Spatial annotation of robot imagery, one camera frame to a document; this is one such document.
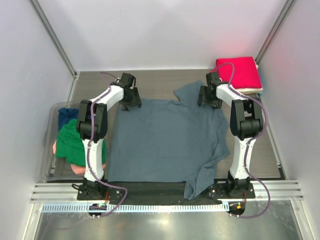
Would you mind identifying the grey blue t shirt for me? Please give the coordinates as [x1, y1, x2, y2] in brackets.
[107, 80, 230, 200]

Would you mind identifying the clear plastic storage bin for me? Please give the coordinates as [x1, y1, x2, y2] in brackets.
[40, 100, 84, 182]

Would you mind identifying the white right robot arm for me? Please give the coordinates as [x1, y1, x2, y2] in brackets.
[197, 83, 264, 198]

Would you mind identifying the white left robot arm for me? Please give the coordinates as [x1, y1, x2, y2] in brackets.
[76, 85, 142, 200]

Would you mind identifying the folded red t shirt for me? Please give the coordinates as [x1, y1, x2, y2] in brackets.
[215, 56, 262, 89]

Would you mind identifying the folded cream t shirt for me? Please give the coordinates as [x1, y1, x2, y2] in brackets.
[233, 63, 263, 94]

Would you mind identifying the navy blue t shirt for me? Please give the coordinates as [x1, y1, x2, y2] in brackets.
[58, 107, 79, 131]

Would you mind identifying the green t shirt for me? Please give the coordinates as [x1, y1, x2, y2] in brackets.
[55, 118, 108, 167]

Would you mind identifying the pink t shirt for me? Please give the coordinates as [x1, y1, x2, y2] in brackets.
[51, 139, 108, 175]

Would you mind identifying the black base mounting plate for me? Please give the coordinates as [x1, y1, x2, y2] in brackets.
[72, 181, 256, 205]

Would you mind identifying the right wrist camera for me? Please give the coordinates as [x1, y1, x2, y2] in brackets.
[205, 71, 223, 87]

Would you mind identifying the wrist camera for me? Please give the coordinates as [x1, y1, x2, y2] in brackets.
[115, 72, 136, 89]
[205, 71, 223, 87]

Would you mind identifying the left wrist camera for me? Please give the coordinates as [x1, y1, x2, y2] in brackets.
[115, 72, 136, 89]

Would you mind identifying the left aluminium corner post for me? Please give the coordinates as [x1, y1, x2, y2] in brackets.
[29, 0, 77, 78]

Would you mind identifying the aluminium corner post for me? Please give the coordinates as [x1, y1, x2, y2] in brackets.
[29, 0, 77, 78]
[255, 0, 297, 66]

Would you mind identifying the white slotted cable duct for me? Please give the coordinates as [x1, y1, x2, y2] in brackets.
[42, 202, 229, 213]

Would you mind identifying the right aluminium corner post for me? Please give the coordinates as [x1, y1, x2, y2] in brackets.
[255, 0, 297, 66]

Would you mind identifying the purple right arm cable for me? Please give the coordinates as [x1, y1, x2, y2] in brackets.
[212, 62, 273, 220]

